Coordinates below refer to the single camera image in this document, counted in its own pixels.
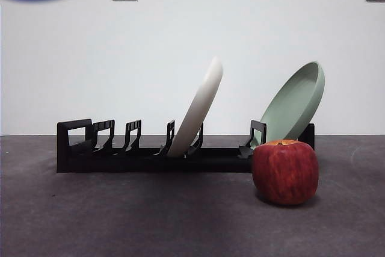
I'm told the red apple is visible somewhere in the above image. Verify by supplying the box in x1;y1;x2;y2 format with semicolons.
251;139;319;206

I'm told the green plate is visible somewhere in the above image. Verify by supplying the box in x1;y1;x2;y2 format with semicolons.
258;61;326;145

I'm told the black plate rack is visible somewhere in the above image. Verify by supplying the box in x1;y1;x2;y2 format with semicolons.
56;118;316;174

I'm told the white plate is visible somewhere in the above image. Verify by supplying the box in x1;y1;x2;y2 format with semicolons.
167;56;224;158

